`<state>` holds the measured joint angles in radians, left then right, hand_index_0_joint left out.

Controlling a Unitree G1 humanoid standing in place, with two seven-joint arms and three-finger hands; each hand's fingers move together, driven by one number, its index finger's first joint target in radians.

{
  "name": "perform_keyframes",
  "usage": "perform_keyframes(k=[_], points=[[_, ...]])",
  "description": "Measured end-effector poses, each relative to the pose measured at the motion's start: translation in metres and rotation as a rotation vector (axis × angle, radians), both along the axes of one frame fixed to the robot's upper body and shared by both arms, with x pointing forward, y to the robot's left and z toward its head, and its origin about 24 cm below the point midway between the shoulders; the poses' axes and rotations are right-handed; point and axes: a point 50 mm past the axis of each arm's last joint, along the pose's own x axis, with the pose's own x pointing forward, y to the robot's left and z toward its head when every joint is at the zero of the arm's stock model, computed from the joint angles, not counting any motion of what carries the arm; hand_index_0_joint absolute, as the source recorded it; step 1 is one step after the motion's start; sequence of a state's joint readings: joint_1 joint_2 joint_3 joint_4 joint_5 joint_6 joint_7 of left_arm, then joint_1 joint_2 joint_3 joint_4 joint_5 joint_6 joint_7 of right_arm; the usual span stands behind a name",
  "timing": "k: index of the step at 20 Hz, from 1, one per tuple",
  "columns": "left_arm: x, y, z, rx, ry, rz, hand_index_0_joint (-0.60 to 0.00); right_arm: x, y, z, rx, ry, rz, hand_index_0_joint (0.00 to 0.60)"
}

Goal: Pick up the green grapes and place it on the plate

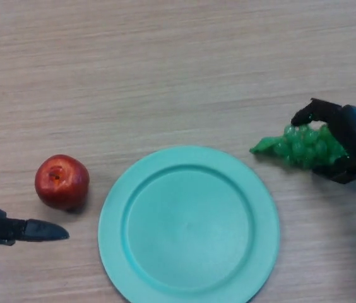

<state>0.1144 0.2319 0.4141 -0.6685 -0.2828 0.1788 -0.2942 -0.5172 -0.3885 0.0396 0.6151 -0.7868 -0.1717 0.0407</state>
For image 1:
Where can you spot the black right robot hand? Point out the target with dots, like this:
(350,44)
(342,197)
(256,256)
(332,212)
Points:
(351,132)

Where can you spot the green grapes bunch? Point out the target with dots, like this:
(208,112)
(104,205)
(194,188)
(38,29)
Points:
(304,146)

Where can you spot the green round plate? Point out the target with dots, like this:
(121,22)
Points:
(189,225)

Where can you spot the red apple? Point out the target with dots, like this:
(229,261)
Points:
(62,182)

